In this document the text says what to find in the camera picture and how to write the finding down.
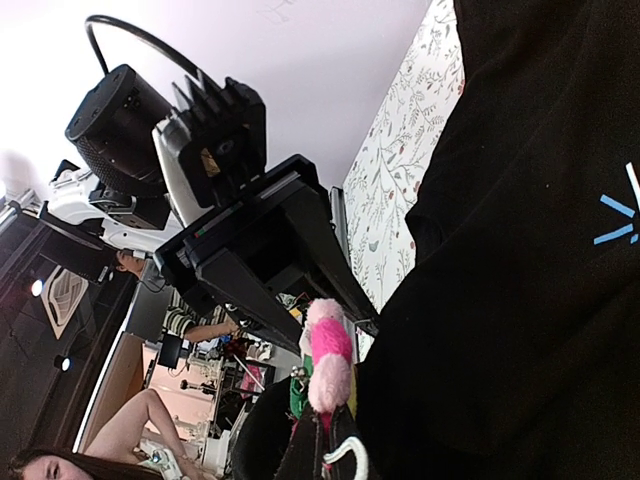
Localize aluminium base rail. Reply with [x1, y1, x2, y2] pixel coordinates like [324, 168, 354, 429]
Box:
[329, 187, 351, 265]

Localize black t-shirt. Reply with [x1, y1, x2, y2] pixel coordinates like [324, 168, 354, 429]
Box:
[230, 0, 640, 480]

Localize pink flower plush brooch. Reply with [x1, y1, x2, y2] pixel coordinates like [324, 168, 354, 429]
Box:
[289, 298, 357, 429]

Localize seated person in background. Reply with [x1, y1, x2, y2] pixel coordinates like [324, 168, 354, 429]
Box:
[8, 389, 211, 479]

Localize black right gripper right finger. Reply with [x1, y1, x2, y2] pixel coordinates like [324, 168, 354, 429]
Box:
[327, 405, 381, 480]

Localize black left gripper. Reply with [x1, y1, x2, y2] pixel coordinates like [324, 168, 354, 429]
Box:
[154, 155, 379, 353]

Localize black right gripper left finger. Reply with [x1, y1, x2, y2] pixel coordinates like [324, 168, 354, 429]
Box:
[277, 406, 326, 480]

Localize standing person striped shirt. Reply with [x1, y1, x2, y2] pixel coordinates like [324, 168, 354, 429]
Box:
[115, 250, 241, 344]

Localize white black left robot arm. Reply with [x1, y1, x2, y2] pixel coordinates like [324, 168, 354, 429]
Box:
[65, 65, 379, 349]

